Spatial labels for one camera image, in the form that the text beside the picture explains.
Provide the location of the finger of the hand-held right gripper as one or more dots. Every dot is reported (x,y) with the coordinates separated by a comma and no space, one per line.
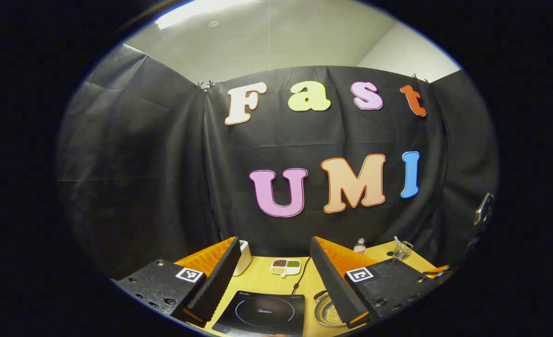
(438,271)

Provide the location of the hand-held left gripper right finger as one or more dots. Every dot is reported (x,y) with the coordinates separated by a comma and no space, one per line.
(335,290)

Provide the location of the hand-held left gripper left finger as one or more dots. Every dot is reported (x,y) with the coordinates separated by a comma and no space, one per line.
(218,285)

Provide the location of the black induction cooktop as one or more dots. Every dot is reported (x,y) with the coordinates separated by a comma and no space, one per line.
(262,313)

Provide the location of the pile of soybeans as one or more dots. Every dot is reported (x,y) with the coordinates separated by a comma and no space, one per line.
(332,316)

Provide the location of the white toaster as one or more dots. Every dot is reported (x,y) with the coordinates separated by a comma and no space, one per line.
(244,257)

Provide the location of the clear glass cup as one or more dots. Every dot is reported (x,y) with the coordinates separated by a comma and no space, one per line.
(403,253)

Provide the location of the small clear bottle pink label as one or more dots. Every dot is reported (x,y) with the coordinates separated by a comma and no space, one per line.
(360,248)

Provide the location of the striped drinking straw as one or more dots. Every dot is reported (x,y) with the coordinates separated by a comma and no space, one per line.
(397,240)

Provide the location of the white divided bean dish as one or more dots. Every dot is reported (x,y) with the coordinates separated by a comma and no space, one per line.
(286,267)

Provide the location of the black backdrop cloth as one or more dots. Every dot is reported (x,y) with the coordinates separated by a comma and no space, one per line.
(164,164)

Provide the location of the black backdrop clip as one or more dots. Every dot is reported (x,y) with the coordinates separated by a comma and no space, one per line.
(419,77)
(206,85)

